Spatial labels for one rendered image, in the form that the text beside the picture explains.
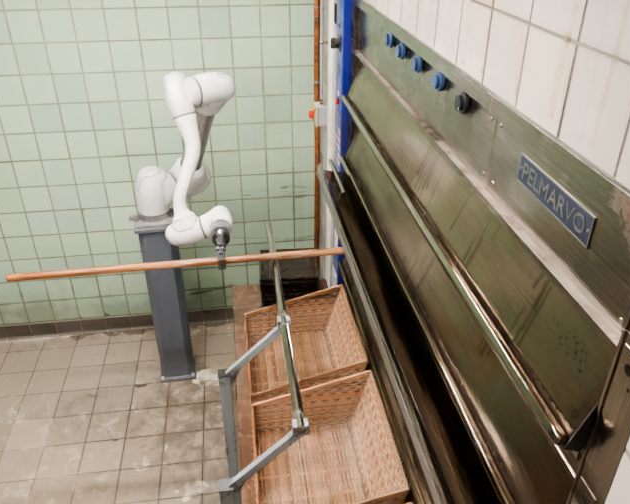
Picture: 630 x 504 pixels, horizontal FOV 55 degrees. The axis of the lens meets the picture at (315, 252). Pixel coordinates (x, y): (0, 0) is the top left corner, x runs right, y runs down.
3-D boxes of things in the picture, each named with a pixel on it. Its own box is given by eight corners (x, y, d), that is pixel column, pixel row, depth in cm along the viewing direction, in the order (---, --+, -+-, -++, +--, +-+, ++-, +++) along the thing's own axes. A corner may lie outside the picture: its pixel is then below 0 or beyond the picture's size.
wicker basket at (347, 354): (342, 329, 298) (344, 282, 284) (367, 412, 250) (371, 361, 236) (243, 338, 292) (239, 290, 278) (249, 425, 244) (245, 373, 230)
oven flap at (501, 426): (348, 162, 257) (366, 119, 249) (543, 553, 105) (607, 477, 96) (339, 159, 256) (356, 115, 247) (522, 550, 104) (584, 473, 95)
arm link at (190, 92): (179, 114, 248) (207, 107, 255) (164, 70, 245) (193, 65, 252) (166, 121, 258) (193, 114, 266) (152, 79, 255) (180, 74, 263)
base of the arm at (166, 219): (130, 213, 313) (129, 203, 310) (174, 210, 317) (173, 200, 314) (128, 230, 298) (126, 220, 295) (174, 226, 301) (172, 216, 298)
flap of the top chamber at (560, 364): (351, 102, 244) (370, 53, 236) (576, 449, 92) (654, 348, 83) (340, 98, 243) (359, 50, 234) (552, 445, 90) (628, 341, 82)
